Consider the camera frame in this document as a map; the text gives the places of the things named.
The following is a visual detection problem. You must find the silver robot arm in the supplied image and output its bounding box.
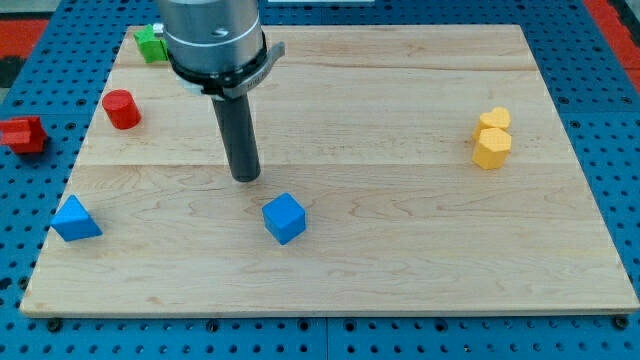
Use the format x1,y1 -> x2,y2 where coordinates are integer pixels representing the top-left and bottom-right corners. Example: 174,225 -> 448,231
157,0 -> 266,74

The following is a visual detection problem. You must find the blue cube block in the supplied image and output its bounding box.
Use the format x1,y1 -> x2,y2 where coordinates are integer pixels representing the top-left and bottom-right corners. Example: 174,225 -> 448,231
262,192 -> 306,245

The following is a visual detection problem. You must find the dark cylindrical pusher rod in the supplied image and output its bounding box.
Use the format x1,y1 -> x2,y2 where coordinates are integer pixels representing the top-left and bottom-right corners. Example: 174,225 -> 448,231
212,95 -> 261,182

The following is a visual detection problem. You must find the yellow hexagon block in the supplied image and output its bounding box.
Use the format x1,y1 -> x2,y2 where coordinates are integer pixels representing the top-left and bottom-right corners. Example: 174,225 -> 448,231
472,128 -> 512,170

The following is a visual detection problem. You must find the yellow heart block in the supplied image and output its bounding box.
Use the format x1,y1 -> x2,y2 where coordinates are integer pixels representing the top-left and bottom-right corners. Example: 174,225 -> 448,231
472,106 -> 511,140

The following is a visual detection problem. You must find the green star block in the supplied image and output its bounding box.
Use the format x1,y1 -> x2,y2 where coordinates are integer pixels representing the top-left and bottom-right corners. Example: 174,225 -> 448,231
133,24 -> 168,63

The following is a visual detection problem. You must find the red cylinder block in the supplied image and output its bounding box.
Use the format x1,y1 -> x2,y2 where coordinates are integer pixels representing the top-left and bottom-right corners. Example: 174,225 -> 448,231
101,89 -> 141,130

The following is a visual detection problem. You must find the blue triangle block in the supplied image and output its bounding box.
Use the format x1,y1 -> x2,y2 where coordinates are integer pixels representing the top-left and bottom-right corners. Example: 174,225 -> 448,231
50,195 -> 102,242

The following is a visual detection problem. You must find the red star block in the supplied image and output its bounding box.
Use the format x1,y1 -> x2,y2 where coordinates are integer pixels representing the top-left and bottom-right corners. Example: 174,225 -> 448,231
1,116 -> 47,154

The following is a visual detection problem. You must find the grey clamp bracket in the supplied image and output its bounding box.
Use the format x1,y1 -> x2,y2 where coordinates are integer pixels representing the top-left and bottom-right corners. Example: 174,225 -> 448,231
168,42 -> 286,101

